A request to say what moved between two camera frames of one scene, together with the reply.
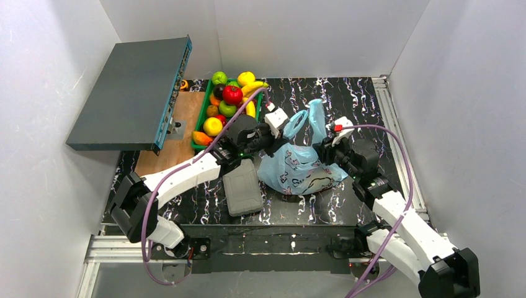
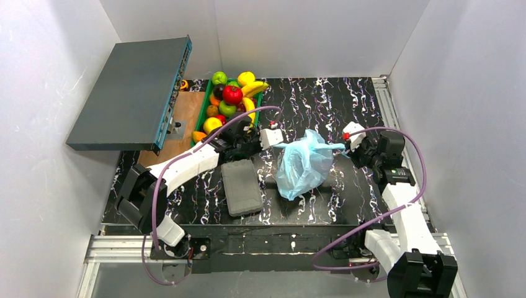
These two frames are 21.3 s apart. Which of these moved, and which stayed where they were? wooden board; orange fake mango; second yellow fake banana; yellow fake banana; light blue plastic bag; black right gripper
Moved: light blue plastic bag; black right gripper
Stayed: orange fake mango; yellow fake banana; second yellow fake banana; wooden board
